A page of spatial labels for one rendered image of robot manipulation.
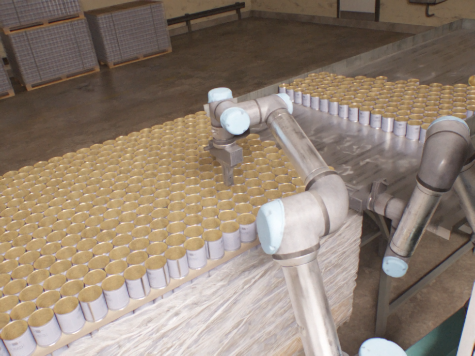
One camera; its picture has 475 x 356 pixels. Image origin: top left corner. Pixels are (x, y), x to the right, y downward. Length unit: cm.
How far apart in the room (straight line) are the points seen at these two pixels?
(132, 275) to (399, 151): 132
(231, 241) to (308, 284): 47
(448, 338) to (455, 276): 159
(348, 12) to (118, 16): 488
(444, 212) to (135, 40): 806
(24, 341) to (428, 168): 117
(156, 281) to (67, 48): 768
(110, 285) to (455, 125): 111
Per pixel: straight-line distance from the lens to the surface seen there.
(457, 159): 128
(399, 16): 946
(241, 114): 121
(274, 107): 125
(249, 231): 145
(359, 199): 155
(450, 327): 156
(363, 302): 281
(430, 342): 150
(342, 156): 203
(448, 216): 169
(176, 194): 166
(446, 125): 136
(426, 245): 329
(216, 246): 138
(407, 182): 186
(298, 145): 114
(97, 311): 129
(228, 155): 135
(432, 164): 127
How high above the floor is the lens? 202
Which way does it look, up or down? 29 degrees down
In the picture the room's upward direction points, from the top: 8 degrees counter-clockwise
